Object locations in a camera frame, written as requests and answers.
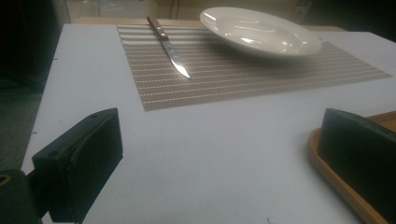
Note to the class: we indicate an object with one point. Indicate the white deep plate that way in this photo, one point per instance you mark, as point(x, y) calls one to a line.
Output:
point(258, 32)

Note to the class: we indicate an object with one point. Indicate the striped woven placemat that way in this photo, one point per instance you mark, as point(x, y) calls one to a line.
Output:
point(236, 77)

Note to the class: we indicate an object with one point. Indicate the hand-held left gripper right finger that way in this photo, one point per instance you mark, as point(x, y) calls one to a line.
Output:
point(358, 155)

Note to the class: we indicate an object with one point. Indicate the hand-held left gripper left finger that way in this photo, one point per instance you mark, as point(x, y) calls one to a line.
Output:
point(77, 161)

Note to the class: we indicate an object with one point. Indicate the wooden tray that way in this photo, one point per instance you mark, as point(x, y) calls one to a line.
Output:
point(336, 180)

